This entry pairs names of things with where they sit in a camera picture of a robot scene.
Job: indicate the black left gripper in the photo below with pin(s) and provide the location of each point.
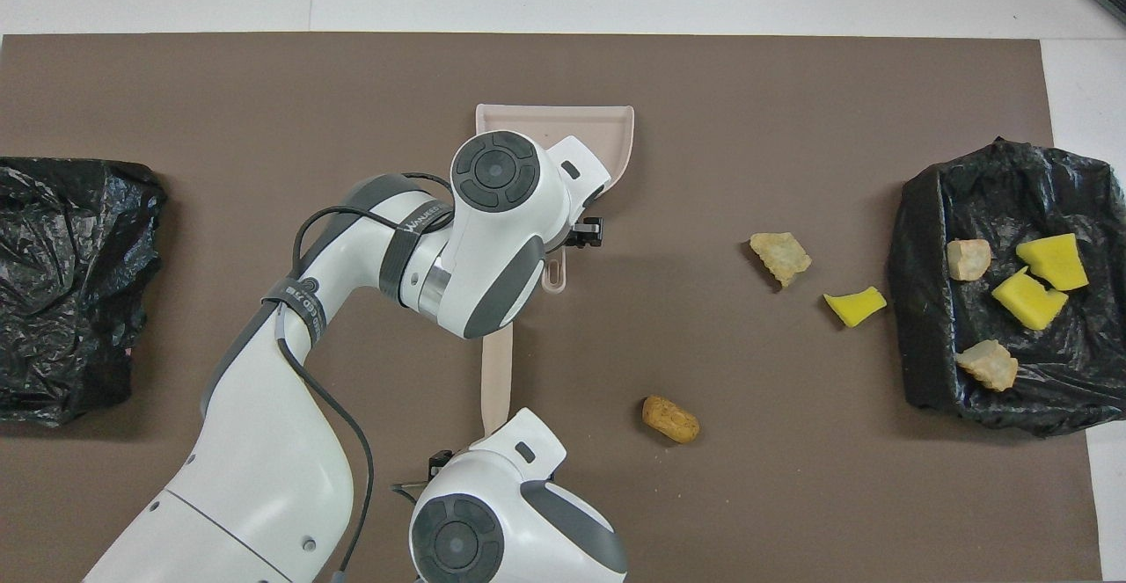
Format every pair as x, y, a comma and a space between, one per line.
574, 233

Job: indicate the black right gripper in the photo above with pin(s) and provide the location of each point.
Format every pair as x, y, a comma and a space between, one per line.
440, 464

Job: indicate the beige plastic dustpan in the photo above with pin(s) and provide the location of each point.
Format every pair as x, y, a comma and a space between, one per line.
607, 130

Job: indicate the beige hand brush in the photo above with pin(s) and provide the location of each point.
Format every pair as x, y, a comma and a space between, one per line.
497, 372

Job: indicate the beige torn sponge chunk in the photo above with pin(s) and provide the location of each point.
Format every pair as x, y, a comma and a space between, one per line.
780, 258
987, 365

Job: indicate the brown cork-like sponge chunk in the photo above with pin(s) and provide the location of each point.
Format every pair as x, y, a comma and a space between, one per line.
670, 419

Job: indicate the small yellow sponge scrap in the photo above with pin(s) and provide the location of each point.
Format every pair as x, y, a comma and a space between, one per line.
853, 306

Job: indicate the orange white sponge chunk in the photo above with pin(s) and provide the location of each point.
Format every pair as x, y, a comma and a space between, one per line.
968, 259

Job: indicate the green and yellow sponge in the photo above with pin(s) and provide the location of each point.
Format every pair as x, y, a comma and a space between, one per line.
1027, 300

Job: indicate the yellow sponge piece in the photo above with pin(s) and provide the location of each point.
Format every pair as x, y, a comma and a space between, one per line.
1054, 262

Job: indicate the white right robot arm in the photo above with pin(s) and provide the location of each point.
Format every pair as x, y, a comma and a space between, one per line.
528, 513

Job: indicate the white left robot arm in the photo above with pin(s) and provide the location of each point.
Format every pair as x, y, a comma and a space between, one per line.
264, 442

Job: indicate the black bag lined bin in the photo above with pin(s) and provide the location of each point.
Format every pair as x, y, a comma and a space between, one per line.
70, 284
932, 346

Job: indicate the brown table mat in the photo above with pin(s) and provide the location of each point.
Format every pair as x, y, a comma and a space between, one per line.
792, 108

